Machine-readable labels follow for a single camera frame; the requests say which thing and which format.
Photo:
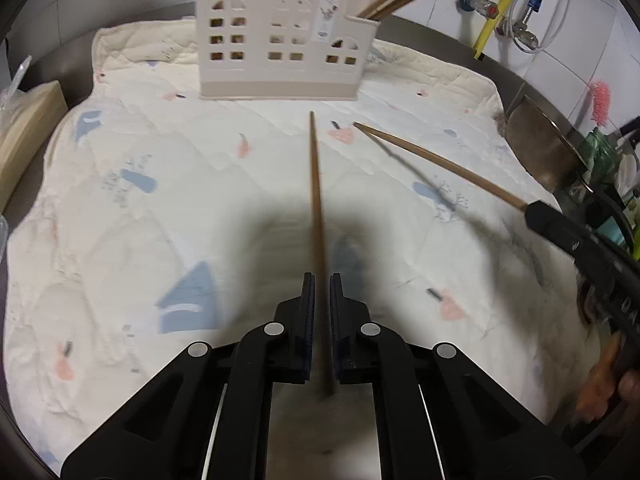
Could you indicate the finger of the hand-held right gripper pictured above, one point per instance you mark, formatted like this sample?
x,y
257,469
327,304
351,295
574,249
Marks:
x,y
555,225

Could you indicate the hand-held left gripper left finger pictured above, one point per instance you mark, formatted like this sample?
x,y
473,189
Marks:
x,y
309,320

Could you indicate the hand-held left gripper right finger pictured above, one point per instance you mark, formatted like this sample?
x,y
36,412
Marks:
x,y
334,320

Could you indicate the white plastic utensil holder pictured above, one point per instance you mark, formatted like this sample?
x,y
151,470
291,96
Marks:
x,y
260,75

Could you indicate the person's right hand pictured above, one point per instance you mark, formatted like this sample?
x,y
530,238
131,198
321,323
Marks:
x,y
600,380

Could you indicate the green glass jar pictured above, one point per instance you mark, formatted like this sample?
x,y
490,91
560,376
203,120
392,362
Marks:
x,y
597,157

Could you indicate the stainless steel bowl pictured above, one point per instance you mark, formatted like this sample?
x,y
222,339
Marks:
x,y
540,145

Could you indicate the pink fluffy brush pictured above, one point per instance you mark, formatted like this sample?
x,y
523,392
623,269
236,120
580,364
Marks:
x,y
600,102

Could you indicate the cream quilted printed mat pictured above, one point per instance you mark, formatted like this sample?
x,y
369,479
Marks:
x,y
150,220

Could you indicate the plastic-wrapped beige paper stack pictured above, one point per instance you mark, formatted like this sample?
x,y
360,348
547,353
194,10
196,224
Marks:
x,y
25,125

